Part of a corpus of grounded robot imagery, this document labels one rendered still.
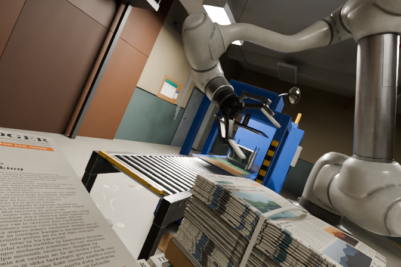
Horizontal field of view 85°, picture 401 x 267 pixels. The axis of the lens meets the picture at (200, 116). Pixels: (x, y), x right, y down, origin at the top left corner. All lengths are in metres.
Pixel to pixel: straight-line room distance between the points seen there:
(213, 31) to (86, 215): 0.59
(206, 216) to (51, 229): 0.39
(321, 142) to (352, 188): 8.95
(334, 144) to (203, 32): 9.30
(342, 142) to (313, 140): 0.96
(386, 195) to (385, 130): 0.18
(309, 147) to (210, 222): 9.24
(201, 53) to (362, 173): 0.59
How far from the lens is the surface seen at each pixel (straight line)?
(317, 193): 0.97
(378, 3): 0.85
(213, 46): 0.70
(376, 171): 0.80
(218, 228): 0.53
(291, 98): 2.27
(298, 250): 0.46
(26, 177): 0.27
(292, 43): 0.90
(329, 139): 9.79
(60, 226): 0.21
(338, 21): 0.98
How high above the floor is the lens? 1.18
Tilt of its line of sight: 1 degrees up
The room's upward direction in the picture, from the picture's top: 23 degrees clockwise
